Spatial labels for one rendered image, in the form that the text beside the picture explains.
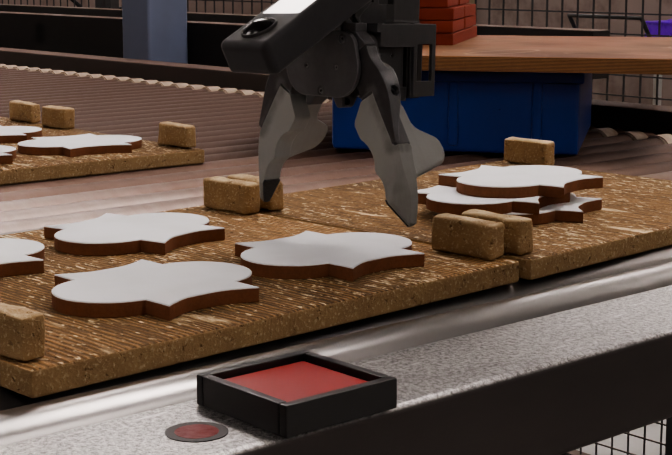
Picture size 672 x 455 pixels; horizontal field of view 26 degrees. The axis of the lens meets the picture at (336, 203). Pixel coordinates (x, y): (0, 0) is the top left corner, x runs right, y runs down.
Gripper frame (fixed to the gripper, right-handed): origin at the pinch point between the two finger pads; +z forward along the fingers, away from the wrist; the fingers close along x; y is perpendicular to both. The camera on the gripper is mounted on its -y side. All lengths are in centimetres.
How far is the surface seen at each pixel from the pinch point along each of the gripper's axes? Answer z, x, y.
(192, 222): 2.3, 14.6, -0.5
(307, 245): 2.3, 1.5, -0.5
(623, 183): 1.8, 6.6, 46.5
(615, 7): -12, 609, 911
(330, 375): 4.5, -19.5, -18.5
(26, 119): 2, 94, 35
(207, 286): 2.7, -4.0, -14.2
